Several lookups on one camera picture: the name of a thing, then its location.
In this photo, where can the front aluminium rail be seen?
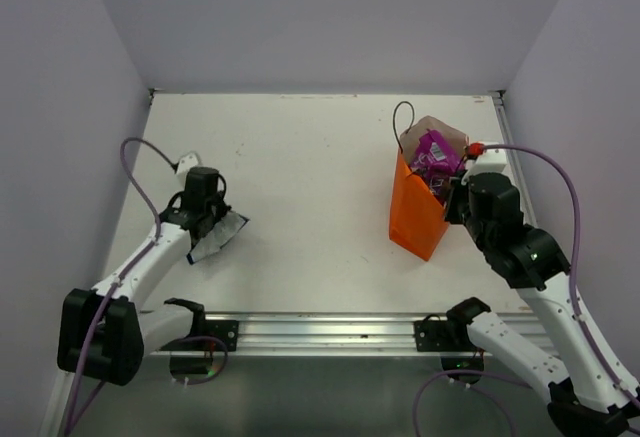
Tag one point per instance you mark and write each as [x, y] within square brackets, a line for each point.
[325, 334]

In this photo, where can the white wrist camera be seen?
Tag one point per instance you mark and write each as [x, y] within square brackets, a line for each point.
[481, 157]
[186, 162]

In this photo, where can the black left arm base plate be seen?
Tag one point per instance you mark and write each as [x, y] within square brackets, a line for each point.
[225, 330]

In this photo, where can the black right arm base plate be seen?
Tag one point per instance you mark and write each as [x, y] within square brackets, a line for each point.
[436, 333]

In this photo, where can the blue white snack bag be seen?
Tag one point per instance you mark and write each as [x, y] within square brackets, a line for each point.
[220, 235]

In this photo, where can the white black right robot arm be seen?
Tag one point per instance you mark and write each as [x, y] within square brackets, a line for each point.
[586, 392]

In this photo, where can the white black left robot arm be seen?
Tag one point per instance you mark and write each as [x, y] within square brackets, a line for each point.
[127, 289]

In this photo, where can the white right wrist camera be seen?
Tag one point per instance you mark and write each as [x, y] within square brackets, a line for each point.
[481, 157]

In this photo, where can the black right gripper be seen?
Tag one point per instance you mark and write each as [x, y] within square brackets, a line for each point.
[457, 187]

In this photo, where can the magenta purple snack bag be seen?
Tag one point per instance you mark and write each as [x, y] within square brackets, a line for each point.
[435, 153]

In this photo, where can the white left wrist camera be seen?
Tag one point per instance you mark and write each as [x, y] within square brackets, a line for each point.
[186, 162]

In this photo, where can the orange paper bag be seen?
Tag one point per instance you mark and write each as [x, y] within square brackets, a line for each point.
[416, 220]

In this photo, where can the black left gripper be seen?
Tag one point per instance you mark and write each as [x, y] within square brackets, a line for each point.
[221, 206]

